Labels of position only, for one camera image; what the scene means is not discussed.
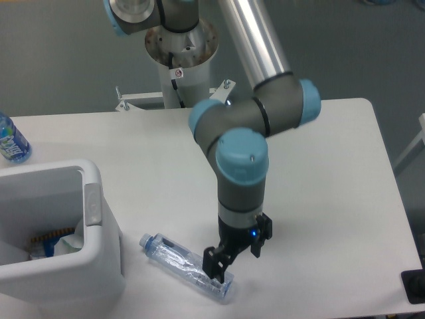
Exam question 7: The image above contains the white trash can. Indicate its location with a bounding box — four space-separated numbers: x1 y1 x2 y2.
1 159 126 305

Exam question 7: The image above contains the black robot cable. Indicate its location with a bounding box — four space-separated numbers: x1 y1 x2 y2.
167 51 186 108

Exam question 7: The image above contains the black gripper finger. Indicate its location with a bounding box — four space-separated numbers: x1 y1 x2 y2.
202 245 237 283
250 213 273 258

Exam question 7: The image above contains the white pedestal foot bracket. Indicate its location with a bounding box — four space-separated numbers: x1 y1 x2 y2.
115 86 164 112
210 79 236 106

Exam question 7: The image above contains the white pedestal foot bracket right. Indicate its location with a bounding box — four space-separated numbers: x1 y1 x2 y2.
210 79 236 106

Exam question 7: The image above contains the clear plastic bottle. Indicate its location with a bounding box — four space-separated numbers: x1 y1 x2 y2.
139 233 234 304

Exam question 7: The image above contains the white frame at right edge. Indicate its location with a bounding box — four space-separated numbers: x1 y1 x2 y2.
392 114 424 176

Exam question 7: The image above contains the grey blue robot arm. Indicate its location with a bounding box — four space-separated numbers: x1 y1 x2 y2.
104 1 321 282

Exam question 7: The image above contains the white plastic wrapper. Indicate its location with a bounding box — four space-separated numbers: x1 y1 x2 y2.
53 219 84 257

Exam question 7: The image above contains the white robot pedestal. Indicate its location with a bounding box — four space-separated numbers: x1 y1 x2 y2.
145 19 218 109

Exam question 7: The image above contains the blue labelled water bottle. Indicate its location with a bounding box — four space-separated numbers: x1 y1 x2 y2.
1 113 32 163

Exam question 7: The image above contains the black clamp at table edge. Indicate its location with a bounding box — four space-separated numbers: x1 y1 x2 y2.
401 269 424 304

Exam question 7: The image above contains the blue snack packet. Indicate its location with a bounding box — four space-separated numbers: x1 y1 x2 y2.
28 227 75 260

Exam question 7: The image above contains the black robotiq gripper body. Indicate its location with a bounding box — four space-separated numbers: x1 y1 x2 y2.
218 215 258 257

